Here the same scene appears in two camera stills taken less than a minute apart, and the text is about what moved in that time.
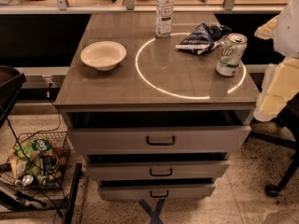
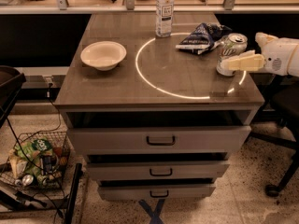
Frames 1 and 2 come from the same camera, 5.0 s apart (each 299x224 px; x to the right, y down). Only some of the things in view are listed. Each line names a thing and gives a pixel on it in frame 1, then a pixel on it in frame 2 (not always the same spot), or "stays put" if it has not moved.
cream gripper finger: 279,86 to 245,62
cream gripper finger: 268,30 to 262,38
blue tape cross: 154,215 stays put
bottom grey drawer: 156,192 stays put
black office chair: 287,135 stays put
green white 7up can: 233,47 stays put
